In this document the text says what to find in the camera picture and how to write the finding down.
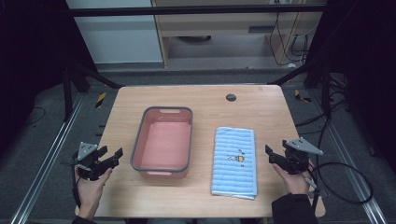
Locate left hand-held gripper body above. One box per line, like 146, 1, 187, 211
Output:
73, 141, 108, 182

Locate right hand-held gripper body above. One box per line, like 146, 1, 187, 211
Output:
281, 137, 324, 175

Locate blue striped towel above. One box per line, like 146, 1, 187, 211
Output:
210, 126, 259, 201

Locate pink basin with grey rim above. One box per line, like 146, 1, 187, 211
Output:
130, 105, 194, 180

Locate person's right hand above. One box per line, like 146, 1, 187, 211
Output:
272, 160, 316, 196

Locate person's left hand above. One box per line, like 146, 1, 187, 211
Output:
74, 164, 114, 220

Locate yellow and black tape strip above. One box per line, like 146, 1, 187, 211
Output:
293, 89, 313, 104
94, 91, 107, 109

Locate black metal stand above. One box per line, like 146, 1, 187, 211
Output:
266, 57, 332, 119
60, 58, 124, 123

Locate black curtain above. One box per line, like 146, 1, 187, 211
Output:
0, 0, 96, 158
306, 0, 396, 175

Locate white cabinet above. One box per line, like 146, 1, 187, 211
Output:
64, 0, 164, 65

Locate light wooden desk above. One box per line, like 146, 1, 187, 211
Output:
151, 0, 325, 68

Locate grey cable connector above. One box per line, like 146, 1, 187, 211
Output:
303, 175, 330, 200

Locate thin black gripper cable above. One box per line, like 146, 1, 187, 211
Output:
71, 174, 82, 209

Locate aluminium floor rail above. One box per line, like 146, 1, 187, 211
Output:
10, 92, 86, 224
310, 89, 389, 224

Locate black floor cables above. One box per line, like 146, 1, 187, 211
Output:
293, 74, 354, 136

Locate thin black floor cable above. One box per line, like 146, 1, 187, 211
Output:
25, 106, 48, 126

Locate black looped gripper cable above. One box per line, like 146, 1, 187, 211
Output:
306, 161, 375, 206

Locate black hanging desk cables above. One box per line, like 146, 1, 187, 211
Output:
268, 11, 313, 67

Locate black horizontal frame bar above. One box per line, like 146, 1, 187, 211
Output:
69, 4, 327, 18

